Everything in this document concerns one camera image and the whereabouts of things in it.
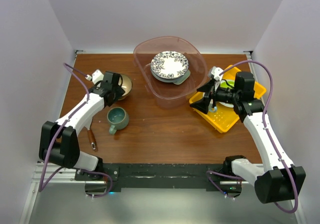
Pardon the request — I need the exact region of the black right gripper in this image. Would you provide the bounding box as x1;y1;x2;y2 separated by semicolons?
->
190;78;240;114

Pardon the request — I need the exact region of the beige ceramic bowl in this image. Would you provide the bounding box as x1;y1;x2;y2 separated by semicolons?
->
119;74;133;100

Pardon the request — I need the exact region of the pale green divided dish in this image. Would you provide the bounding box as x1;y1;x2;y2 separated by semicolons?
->
173;70;191;85

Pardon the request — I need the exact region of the green rimmed lettered plate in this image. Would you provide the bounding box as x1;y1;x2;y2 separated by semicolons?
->
150;67;185;83

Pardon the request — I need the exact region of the blue patterned bottom plate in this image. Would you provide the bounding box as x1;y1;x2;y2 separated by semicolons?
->
150;51;189;73

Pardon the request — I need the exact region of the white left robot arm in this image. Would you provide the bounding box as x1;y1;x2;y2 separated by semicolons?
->
39;70;125;180

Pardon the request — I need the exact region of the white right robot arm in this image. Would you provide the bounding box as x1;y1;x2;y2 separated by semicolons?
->
190;67;306;204

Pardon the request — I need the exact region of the clear pink plastic bin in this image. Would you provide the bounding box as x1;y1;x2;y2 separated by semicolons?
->
133;36;208;109

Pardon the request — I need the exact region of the light blue white mug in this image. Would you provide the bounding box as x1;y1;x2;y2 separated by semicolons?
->
208;106;218;113

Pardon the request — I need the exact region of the lime green plate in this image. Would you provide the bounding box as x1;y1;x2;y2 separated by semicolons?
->
220;79;235;89

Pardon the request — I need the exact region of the white rimmed plate under green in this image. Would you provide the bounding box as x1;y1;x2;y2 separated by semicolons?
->
220;88;234;108

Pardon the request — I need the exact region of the yellow plastic tray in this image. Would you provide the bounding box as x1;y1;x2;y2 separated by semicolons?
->
189;67;267;133

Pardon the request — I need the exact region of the teal ceramic mug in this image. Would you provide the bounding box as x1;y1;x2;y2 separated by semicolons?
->
107;107;129;135

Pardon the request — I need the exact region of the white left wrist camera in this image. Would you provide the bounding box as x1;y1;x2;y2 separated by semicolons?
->
85;69;104;84

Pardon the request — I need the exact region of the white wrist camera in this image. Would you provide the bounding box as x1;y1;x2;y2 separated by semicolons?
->
85;69;104;84
208;66;223;89

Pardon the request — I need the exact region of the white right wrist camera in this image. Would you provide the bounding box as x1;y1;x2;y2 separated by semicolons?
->
208;66;223;89

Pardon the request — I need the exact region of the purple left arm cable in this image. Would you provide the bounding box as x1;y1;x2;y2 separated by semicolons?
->
37;63;92;193

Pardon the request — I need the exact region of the spatula with wooden handle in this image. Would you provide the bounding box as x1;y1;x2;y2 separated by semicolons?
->
84;120;98;152

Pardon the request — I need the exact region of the black mounting base plate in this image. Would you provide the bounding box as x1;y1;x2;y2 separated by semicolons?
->
75;163;245;196

